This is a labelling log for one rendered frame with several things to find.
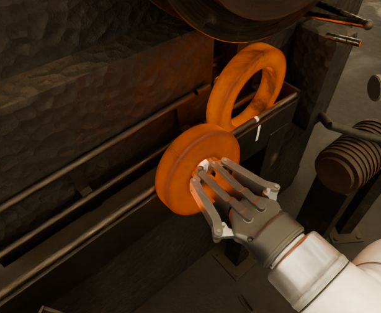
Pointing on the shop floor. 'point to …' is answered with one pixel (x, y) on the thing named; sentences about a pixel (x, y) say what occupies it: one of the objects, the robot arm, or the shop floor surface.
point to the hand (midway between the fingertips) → (190, 156)
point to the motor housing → (344, 175)
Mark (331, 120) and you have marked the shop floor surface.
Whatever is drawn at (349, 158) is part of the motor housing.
